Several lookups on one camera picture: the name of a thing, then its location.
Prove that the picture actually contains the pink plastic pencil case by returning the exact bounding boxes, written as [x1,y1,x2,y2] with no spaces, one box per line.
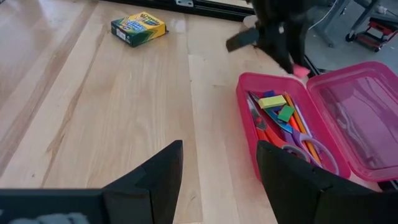
[234,60,398,184]

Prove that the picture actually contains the purple eraser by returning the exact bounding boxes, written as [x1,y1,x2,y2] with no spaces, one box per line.
[262,89,284,113]

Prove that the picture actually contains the green yellow crayon box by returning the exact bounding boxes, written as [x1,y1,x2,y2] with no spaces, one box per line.
[110,11,168,49]

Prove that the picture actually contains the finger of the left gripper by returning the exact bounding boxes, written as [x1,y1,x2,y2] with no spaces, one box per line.
[292,22,308,68]
[264,26,295,74]

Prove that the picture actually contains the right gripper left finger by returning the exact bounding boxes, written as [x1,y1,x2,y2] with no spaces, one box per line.
[102,139,184,224]

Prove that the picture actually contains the yellow eraser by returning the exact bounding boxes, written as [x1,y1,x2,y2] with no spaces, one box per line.
[257,94,288,110]

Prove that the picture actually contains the red wheeled cart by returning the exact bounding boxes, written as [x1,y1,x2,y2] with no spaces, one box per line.
[345,16,398,54]

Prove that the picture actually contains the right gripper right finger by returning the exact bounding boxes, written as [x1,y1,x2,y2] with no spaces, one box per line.
[256,139,343,224]

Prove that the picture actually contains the green eraser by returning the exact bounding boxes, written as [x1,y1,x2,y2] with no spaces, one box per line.
[276,104,296,123]

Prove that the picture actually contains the pink eraser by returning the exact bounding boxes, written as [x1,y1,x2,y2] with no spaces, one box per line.
[292,63,311,79]

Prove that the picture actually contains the purple handled scissors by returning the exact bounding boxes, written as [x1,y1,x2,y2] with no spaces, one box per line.
[249,90,341,177]

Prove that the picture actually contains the yellow orange pencil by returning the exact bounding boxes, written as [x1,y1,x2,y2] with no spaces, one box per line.
[283,91,322,166]

